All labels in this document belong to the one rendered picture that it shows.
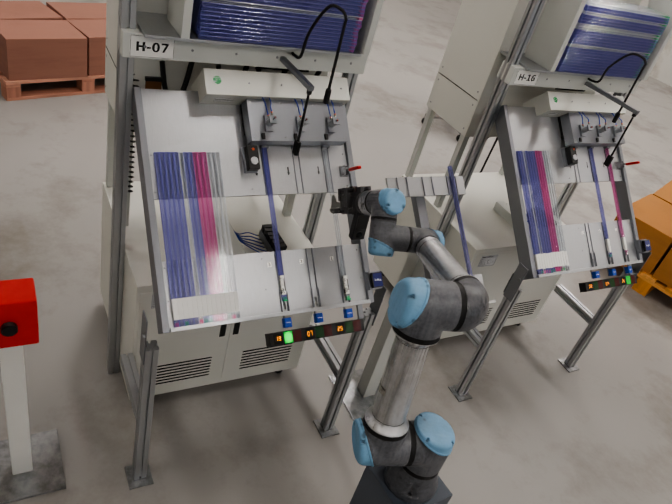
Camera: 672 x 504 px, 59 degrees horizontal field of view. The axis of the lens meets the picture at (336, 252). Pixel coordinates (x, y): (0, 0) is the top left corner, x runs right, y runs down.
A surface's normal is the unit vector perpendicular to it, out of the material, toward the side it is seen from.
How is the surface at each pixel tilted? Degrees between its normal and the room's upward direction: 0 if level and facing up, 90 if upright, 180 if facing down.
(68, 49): 90
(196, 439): 0
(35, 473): 0
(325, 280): 44
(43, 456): 0
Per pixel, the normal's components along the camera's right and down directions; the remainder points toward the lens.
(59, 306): 0.24, -0.79
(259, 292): 0.48, -0.15
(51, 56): 0.65, 0.56
